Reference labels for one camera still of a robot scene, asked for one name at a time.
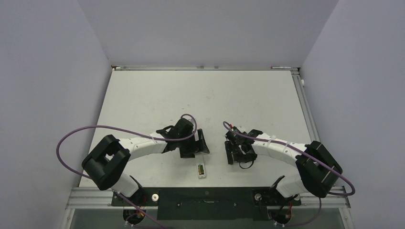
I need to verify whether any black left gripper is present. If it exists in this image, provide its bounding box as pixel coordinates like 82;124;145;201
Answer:
178;129;208;158

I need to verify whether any white remote control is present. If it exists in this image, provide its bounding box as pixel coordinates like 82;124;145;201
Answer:
195;153;206;179

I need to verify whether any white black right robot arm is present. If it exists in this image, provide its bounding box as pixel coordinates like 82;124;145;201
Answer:
225;127;342;204

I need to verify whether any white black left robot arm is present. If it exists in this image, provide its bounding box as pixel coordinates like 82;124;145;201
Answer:
82;117;210;205

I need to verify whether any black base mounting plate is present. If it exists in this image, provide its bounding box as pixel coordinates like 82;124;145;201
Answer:
111;187;301;221

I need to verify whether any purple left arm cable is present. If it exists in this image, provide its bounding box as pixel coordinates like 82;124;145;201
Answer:
56;114;198;229

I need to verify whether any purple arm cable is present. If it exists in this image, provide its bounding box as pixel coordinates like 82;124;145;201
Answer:
56;114;198;229
223;121;356;227

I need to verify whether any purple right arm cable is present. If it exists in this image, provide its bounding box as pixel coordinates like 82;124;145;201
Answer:
223;121;356;227

